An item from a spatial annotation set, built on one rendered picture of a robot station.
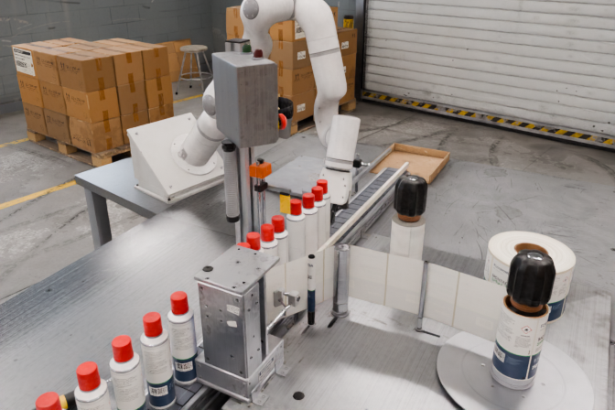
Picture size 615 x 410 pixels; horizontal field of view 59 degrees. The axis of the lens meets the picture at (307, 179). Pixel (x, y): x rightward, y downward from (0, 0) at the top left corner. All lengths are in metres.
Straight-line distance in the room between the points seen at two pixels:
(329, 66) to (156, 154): 0.85
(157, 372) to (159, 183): 1.08
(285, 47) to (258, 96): 3.92
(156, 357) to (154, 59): 4.03
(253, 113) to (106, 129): 3.58
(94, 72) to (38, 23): 2.37
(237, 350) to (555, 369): 0.67
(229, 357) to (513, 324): 0.55
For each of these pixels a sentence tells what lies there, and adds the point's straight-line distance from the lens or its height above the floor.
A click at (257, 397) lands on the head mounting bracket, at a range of 1.18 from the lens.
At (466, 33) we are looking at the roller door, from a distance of 5.84.
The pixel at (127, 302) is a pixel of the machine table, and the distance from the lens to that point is 1.58.
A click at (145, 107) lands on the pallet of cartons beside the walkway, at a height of 0.41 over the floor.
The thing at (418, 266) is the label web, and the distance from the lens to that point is 1.28.
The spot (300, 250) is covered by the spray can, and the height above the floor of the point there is 0.95.
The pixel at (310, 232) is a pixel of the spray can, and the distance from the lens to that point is 1.52.
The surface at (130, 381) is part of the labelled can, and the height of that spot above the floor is 1.01.
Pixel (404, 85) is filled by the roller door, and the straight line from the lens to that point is 6.24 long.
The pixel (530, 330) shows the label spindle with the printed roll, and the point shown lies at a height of 1.04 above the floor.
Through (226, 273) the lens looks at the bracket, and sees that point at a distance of 1.06.
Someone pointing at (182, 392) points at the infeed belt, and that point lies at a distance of 1.22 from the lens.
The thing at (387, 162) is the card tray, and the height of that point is 0.83.
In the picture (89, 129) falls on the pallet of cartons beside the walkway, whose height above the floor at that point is 0.34.
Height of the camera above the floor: 1.72
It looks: 23 degrees down
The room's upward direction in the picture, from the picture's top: straight up
